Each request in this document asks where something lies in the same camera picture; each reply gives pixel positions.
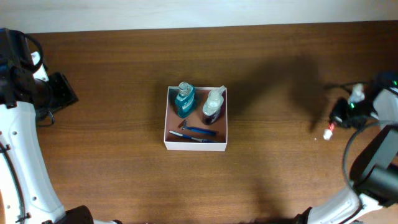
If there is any teal toothpaste tube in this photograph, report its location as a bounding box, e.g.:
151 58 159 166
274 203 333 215
323 123 336 141

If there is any blue white toothbrush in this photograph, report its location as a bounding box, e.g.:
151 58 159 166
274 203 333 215
169 130 220 143

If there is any teal Listerine mouthwash bottle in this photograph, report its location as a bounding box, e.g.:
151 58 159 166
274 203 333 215
175 82 197 118

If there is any purple foam pump bottle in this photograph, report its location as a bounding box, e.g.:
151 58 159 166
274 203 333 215
202 86 226 125

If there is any blue disposable razor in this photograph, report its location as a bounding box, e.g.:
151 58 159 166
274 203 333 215
178 120 218 136

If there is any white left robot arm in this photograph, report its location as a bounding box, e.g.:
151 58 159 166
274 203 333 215
1 28 97 223

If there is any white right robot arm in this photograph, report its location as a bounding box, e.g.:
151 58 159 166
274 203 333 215
292 72 397 224

